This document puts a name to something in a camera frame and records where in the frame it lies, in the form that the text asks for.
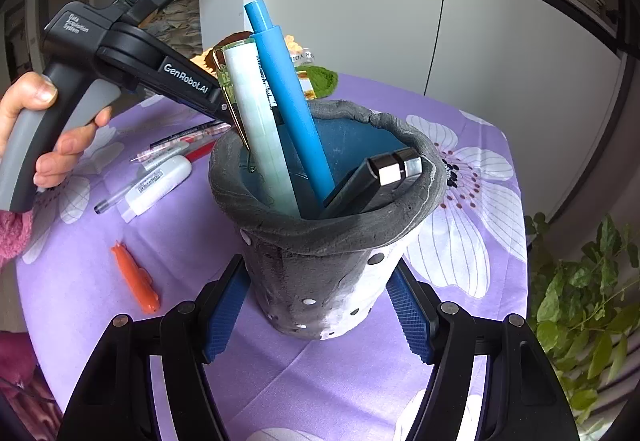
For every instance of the black stick with metal cap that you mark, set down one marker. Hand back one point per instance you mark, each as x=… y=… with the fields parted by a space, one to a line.
x=350 y=188

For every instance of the white correction tape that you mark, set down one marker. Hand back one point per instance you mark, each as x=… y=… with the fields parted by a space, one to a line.
x=160 y=181

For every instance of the grey dotted pen holder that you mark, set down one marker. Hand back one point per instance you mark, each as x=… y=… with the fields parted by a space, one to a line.
x=310 y=271

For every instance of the person's maroon clothing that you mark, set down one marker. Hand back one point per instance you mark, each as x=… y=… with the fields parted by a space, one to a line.
x=20 y=361

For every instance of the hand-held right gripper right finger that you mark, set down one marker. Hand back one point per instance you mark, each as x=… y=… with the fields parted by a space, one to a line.
x=410 y=316

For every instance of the purple floral tablecloth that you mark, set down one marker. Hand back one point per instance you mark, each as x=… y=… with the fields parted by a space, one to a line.
x=175 y=246

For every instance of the clear pen frosted cap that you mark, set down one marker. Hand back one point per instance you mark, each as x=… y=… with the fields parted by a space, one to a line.
x=112 y=201

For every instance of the crochet flower bouquet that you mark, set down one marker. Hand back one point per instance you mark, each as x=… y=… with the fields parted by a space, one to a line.
x=320 y=81

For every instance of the orange pen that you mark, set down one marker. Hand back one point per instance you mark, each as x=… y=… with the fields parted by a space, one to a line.
x=137 y=278

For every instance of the person's left hand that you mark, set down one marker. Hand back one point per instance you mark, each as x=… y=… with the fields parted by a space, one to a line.
x=30 y=93

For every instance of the green potted plant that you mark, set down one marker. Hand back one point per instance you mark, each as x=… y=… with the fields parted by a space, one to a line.
x=575 y=311

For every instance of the brown wooden door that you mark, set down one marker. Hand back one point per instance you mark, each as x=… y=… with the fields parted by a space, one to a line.
x=65 y=21

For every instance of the tall stack of papers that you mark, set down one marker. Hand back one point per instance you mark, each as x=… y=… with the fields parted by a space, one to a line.
x=175 y=21

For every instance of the pale green pen gold clip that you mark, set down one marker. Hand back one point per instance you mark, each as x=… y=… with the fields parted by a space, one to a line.
x=260 y=121

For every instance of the white lower cabinet door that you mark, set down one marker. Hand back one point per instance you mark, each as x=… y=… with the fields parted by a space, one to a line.
x=525 y=96
x=360 y=21

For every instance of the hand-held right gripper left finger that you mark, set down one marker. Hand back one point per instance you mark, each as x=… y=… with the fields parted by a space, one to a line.
x=225 y=316

